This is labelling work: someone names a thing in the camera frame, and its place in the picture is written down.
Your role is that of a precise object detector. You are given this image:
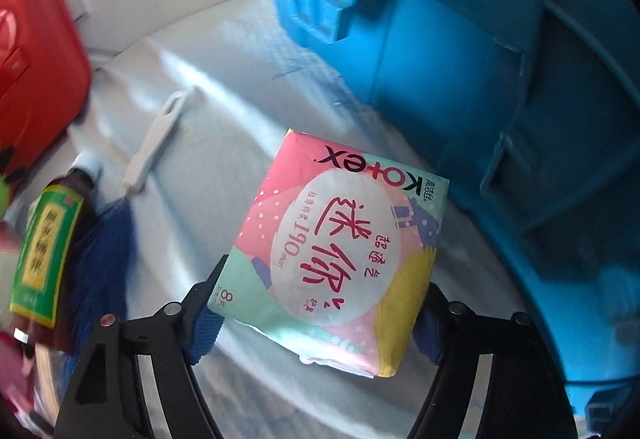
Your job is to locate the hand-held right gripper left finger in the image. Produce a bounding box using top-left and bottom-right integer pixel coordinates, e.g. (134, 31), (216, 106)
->
(56, 256), (226, 439)

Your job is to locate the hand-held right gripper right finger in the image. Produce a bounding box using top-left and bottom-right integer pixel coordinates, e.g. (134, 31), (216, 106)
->
(406, 281), (583, 439)

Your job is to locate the pastel sanitary pad pack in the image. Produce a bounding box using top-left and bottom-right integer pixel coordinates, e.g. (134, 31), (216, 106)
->
(207, 129), (450, 377)

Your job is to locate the blue plastic crate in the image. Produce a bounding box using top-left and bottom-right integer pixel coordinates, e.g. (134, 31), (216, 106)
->
(218, 0), (640, 439)

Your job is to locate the brown bottle green label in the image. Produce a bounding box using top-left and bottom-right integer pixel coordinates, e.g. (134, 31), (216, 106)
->
(9, 167), (103, 355)

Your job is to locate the white plastic clip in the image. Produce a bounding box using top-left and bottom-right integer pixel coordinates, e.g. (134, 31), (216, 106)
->
(122, 90), (193, 192)

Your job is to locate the red hard-shell case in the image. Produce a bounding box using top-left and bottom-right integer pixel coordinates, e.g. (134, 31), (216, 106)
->
(0, 0), (93, 190)

